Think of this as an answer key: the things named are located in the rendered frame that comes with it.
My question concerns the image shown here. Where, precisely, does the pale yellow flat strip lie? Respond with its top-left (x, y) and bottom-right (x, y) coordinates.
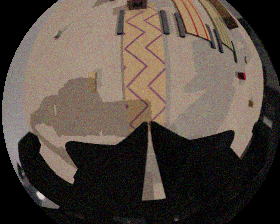
top-left (199, 0), bottom-right (234, 51)

